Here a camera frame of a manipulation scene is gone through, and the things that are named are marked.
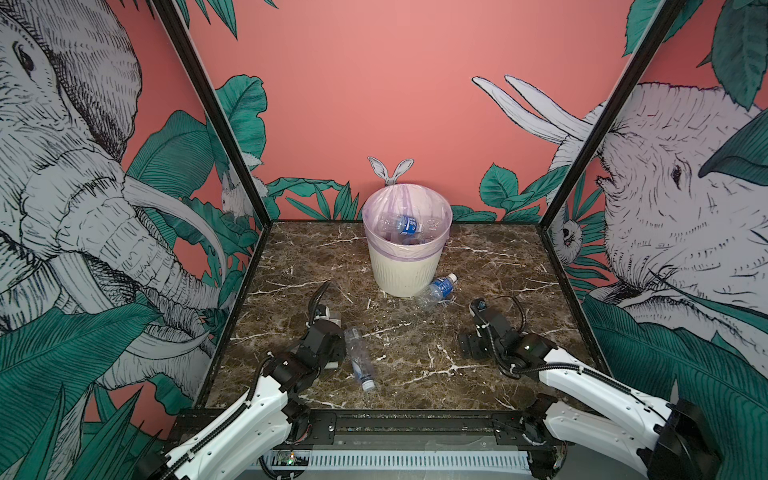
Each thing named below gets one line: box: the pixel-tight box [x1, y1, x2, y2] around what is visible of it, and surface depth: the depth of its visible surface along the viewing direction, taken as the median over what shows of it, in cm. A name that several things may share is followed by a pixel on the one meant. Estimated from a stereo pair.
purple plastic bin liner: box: [362, 157, 452, 261], surface depth 94 cm
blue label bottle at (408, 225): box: [395, 215, 422, 236], surface depth 97 cm
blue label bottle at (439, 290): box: [416, 273, 459, 313], surface depth 98 cm
